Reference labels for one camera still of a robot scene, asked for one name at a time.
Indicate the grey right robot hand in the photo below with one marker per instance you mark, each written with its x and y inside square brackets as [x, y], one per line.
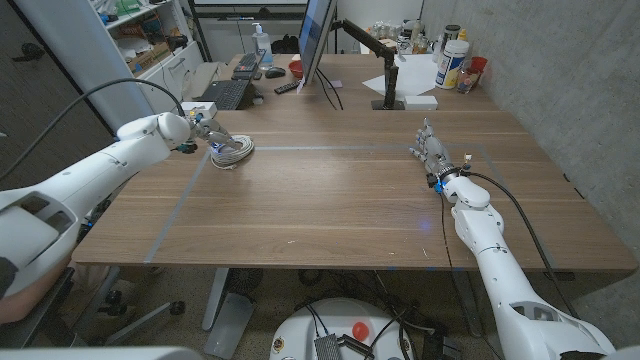
[436, 152]

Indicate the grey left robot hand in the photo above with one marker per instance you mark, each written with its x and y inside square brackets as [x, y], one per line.
[215, 135]

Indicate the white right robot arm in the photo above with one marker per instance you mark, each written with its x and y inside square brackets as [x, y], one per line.
[502, 285]

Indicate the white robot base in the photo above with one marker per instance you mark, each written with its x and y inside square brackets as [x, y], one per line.
[340, 320]

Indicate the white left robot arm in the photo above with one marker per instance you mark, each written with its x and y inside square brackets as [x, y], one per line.
[90, 180]

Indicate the clear hand sanitizer bottle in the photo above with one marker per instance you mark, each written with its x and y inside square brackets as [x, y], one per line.
[262, 47]

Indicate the white power strip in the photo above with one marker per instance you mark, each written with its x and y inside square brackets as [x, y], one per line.
[202, 107]

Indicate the large black keyboard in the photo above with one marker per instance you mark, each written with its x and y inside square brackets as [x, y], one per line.
[227, 94]

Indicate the small white box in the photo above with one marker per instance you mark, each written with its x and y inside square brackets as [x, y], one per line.
[420, 102]

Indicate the small grey adapter block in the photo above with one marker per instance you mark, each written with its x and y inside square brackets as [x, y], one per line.
[257, 100]

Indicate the small clear plastic bottle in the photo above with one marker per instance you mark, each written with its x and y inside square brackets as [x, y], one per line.
[465, 81]

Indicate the small black keyboard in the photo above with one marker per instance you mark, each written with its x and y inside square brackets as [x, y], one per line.
[246, 64]

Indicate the white paper sheet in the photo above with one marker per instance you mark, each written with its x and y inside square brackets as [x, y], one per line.
[415, 75]

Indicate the black remote control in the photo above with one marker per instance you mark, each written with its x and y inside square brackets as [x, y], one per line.
[286, 87]

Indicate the black computer mouse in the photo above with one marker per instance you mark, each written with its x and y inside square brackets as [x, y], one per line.
[275, 73]

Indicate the white wipes canister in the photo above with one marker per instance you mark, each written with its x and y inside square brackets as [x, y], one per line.
[451, 65]

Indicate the red plastic cup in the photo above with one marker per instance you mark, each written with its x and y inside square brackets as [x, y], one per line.
[479, 64]

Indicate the white paper tag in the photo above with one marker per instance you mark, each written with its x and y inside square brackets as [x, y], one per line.
[300, 86]

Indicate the brown cardboard box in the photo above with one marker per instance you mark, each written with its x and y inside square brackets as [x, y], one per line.
[147, 57]

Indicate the red bowl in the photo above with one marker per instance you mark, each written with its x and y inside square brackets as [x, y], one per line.
[296, 69]

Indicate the black bag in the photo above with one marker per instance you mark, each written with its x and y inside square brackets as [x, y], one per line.
[286, 45]

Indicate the black lid steel tumbler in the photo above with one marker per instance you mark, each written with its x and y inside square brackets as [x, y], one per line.
[450, 32]

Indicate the pink sticky note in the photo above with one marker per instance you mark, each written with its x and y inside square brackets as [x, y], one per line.
[335, 84]

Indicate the whiteboard on black stand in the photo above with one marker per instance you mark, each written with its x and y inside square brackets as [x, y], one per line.
[250, 2]

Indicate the black computer monitor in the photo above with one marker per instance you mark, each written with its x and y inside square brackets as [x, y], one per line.
[315, 35]

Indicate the black round fan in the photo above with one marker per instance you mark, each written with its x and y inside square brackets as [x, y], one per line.
[244, 280]

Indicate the white shelf cabinet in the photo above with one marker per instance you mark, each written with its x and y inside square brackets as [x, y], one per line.
[90, 40]

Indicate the grey table leg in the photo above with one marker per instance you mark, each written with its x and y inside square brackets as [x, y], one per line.
[230, 320]

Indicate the red emergency stop button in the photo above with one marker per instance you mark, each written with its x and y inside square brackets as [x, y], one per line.
[360, 331]

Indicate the grey perforated metal box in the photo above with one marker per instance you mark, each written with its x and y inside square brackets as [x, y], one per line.
[327, 347]

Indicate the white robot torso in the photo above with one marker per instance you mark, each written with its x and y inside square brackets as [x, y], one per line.
[100, 354]

